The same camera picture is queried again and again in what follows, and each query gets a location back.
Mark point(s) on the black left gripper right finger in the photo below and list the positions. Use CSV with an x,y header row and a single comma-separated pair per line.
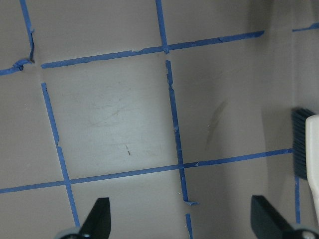
x,y
267,222

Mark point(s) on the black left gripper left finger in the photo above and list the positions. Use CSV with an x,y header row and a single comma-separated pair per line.
x,y
98,223

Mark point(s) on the white brush with dark bristles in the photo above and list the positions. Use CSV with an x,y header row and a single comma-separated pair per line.
x,y
305,125

